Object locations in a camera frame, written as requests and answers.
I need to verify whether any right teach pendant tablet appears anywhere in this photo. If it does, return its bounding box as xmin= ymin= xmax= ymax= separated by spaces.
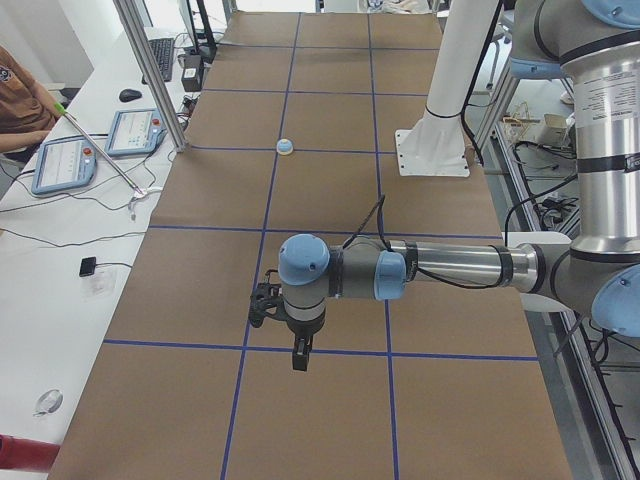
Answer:
xmin=105 ymin=109 xmax=167 ymax=157

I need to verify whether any red object at edge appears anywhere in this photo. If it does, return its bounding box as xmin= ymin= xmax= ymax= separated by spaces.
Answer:
xmin=0 ymin=434 xmax=60 ymax=473

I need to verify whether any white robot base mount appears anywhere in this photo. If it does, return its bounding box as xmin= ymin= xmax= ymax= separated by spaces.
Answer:
xmin=395 ymin=0 xmax=501 ymax=178

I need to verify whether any left teach pendant tablet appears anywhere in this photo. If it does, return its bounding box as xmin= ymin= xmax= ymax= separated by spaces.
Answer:
xmin=31 ymin=136 xmax=97 ymax=196

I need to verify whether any teach pendant tablet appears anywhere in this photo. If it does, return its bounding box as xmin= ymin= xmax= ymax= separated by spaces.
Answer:
xmin=31 ymin=136 xmax=97 ymax=196
xmin=105 ymin=109 xmax=167 ymax=157

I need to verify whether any light blue call bell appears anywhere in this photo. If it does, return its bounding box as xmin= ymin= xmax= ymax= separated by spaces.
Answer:
xmin=276 ymin=138 xmax=294 ymax=156

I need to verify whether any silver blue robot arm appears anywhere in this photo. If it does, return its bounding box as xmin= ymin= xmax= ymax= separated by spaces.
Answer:
xmin=272 ymin=1 xmax=639 ymax=370

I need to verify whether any aluminium frame post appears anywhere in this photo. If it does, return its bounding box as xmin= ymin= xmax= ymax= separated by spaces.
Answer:
xmin=113 ymin=0 xmax=187 ymax=153

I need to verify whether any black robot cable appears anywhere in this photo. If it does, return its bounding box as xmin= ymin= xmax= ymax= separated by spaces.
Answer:
xmin=342 ymin=194 xmax=581 ymax=290

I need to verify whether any small black square device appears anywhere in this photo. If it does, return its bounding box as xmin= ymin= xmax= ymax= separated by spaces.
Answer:
xmin=79 ymin=256 xmax=97 ymax=278

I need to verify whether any cardboard box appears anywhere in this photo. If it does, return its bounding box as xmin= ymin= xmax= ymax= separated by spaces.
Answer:
xmin=534 ymin=113 xmax=575 ymax=147

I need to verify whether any black computer mouse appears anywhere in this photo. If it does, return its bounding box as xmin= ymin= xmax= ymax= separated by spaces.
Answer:
xmin=118 ymin=88 xmax=143 ymax=103

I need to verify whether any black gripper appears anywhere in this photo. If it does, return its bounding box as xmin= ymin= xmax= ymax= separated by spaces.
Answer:
xmin=286 ymin=317 xmax=325 ymax=371

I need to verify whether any person in brown shirt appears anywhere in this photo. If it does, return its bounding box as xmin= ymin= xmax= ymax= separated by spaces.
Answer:
xmin=1 ymin=47 xmax=61 ymax=163

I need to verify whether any black keyboard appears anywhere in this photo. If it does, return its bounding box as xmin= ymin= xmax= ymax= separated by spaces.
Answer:
xmin=148 ymin=38 xmax=175 ymax=82

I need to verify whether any black power adapter box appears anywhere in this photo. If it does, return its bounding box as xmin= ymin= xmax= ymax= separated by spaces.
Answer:
xmin=181 ymin=55 xmax=204 ymax=92

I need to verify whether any clear plastic bag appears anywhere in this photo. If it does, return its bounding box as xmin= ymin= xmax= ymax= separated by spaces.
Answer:
xmin=33 ymin=389 xmax=64 ymax=417

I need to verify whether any metal grabber stick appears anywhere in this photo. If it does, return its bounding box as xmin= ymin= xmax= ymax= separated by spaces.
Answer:
xmin=54 ymin=102 xmax=163 ymax=221

